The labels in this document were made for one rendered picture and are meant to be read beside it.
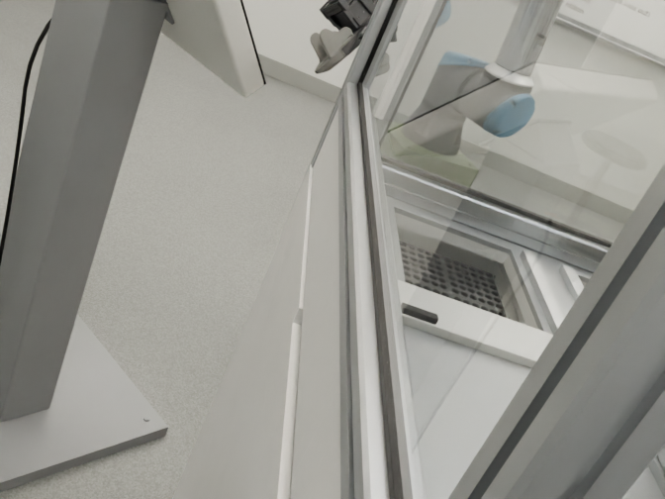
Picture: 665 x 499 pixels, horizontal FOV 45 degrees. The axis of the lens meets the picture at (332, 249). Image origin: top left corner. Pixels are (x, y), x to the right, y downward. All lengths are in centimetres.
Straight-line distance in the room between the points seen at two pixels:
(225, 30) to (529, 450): 110
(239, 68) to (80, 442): 96
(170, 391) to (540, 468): 190
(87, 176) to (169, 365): 82
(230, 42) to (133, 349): 114
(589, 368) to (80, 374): 186
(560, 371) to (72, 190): 134
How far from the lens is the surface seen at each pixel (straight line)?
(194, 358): 230
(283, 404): 79
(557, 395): 29
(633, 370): 28
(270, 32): 480
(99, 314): 235
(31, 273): 169
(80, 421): 196
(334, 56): 138
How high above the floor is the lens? 139
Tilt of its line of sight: 26 degrees down
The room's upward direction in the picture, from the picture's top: 25 degrees clockwise
